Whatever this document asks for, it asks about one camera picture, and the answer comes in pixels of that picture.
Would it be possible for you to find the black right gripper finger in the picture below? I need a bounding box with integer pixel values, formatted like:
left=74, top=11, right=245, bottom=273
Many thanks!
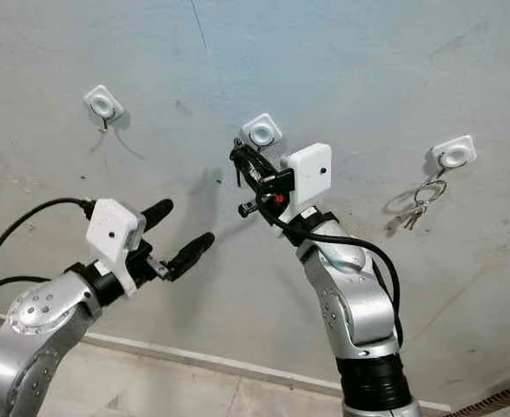
left=229, top=153, right=275, bottom=195
left=231, top=139, right=279, bottom=185

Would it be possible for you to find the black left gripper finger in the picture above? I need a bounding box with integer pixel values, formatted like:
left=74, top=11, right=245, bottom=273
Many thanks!
left=168, top=231, right=217, bottom=282
left=140, top=198, right=176, bottom=232

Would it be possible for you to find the silver key with ring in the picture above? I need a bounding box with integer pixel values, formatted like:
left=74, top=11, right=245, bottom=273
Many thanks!
left=231, top=136, right=248, bottom=189

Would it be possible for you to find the silver key bunch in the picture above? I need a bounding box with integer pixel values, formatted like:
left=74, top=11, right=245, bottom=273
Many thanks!
left=392, top=168, right=452, bottom=232

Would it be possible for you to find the brown floor drain grate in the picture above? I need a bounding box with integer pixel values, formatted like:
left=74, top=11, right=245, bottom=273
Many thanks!
left=450, top=377, right=510, bottom=417

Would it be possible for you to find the white wall hook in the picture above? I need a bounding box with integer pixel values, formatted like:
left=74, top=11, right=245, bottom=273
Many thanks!
left=242, top=113, right=284, bottom=149
left=83, top=84, right=126, bottom=132
left=432, top=135, right=479, bottom=171

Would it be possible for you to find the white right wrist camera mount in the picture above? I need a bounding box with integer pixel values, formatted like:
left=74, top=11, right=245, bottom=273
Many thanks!
left=280, top=142, right=333, bottom=215

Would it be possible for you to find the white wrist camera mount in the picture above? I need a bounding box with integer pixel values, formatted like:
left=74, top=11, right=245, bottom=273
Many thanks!
left=85, top=198, right=148, bottom=297
left=280, top=142, right=333, bottom=215

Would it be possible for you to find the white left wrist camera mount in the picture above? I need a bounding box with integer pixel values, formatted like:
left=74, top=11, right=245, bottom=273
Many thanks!
left=85, top=198, right=148, bottom=297

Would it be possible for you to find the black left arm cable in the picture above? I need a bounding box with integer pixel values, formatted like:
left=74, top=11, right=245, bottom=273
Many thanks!
left=0, top=197, right=98, bottom=272
left=0, top=275, right=52, bottom=307

